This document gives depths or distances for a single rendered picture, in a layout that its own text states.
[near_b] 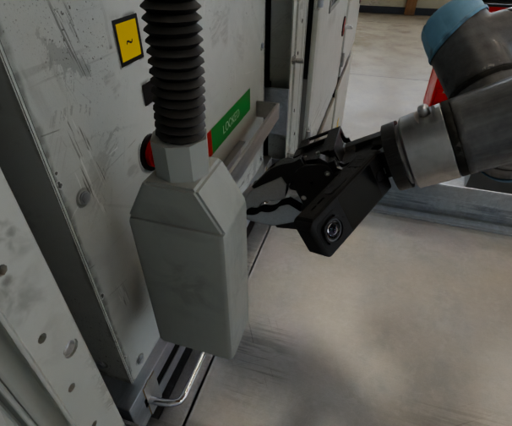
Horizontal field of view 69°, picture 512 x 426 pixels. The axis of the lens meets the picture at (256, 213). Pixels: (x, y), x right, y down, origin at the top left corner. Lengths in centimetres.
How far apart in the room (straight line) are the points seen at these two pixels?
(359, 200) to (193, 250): 18
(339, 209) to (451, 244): 43
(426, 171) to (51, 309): 32
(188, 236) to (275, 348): 32
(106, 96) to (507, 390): 55
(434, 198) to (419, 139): 44
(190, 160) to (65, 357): 13
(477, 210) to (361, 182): 49
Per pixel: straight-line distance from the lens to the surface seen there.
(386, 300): 62
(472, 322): 65
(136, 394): 44
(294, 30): 71
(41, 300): 22
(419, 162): 38
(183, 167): 23
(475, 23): 53
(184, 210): 24
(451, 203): 82
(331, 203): 35
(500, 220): 86
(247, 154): 51
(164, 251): 27
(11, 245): 20
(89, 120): 29
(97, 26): 30
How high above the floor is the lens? 130
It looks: 38 degrees down
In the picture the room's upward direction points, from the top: straight up
